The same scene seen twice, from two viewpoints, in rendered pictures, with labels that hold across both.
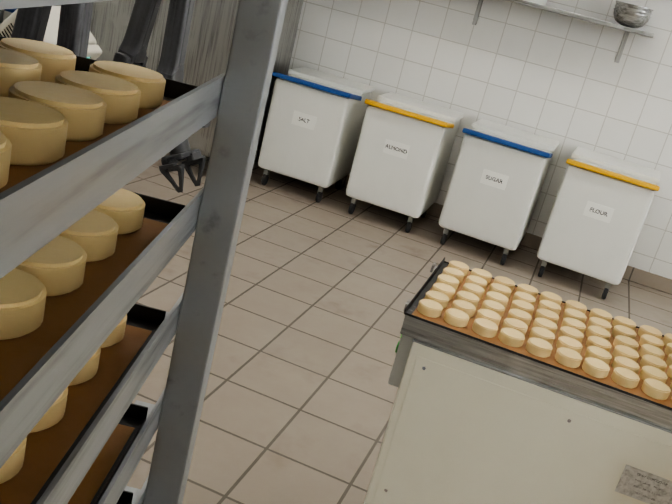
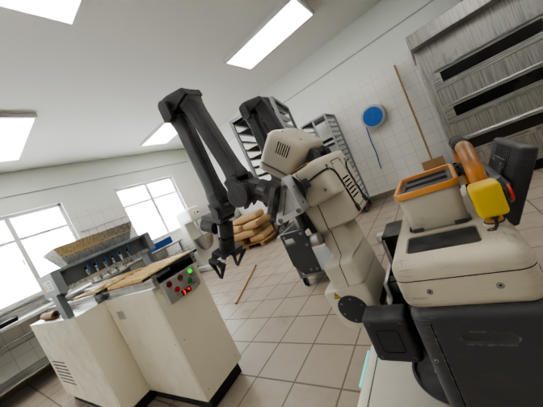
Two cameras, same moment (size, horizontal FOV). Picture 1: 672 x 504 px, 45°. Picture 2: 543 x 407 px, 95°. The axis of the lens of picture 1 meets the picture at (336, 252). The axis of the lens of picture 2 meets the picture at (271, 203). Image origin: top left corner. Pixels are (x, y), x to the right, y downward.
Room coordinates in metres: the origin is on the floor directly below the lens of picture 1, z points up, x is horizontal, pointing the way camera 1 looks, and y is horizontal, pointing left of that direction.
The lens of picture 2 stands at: (2.87, 1.00, 1.09)
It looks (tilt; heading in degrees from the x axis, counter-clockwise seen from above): 4 degrees down; 201
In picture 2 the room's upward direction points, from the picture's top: 25 degrees counter-clockwise
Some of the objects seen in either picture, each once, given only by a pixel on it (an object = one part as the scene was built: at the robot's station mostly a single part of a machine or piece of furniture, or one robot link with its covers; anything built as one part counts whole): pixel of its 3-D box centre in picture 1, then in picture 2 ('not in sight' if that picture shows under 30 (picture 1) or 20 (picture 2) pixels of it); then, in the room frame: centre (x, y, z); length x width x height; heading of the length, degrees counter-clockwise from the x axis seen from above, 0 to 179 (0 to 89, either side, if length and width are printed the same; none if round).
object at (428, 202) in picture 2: not in sight; (431, 196); (2.05, 1.15, 0.87); 0.23 x 0.15 x 0.11; 166
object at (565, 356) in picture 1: (568, 357); not in sight; (1.47, -0.49, 0.91); 0.05 x 0.05 x 0.02
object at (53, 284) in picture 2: not in sight; (107, 271); (1.50, -1.07, 1.01); 0.72 x 0.33 x 0.34; 167
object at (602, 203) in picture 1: (594, 223); not in sight; (4.99, -1.53, 0.39); 0.64 x 0.54 x 0.77; 163
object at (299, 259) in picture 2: not in sight; (313, 231); (1.95, 0.75, 0.87); 0.28 x 0.16 x 0.22; 166
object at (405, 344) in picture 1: (413, 338); (181, 283); (1.69, -0.22, 0.77); 0.24 x 0.04 x 0.14; 167
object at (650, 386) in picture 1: (655, 389); not in sight; (1.42, -0.66, 0.91); 0.05 x 0.05 x 0.02
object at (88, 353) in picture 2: not in sight; (115, 335); (1.39, -1.53, 0.42); 1.28 x 0.72 x 0.84; 77
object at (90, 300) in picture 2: not in sight; (67, 306); (1.60, -1.58, 0.88); 1.28 x 0.01 x 0.07; 77
